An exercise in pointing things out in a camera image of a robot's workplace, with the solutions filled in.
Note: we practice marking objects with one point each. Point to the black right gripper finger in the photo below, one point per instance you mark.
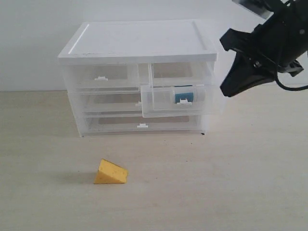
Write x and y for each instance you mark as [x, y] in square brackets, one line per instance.
[243, 75]

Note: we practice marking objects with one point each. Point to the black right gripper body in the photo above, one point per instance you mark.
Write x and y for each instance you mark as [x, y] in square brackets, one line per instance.
[278, 42]

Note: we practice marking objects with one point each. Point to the teal bottle with white cap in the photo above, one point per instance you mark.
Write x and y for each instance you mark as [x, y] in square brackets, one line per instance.
[188, 94]

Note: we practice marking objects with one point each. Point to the white plastic drawer cabinet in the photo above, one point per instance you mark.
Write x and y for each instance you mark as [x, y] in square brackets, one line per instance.
[131, 42]

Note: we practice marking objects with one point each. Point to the clear middle wide drawer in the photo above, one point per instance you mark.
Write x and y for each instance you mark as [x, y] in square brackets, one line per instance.
[108, 102]

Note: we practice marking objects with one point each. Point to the clear wide drawer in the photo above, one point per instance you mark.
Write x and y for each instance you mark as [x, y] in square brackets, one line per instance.
[108, 102]
[98, 125]

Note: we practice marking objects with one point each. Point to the clear bottom wide drawer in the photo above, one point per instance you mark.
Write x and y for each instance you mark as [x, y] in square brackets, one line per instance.
[98, 125]

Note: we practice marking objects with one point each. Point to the yellow cheese wedge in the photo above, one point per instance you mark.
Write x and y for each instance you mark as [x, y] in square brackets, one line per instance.
[110, 173]

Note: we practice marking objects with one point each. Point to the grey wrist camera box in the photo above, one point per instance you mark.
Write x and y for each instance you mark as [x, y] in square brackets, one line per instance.
[258, 7]

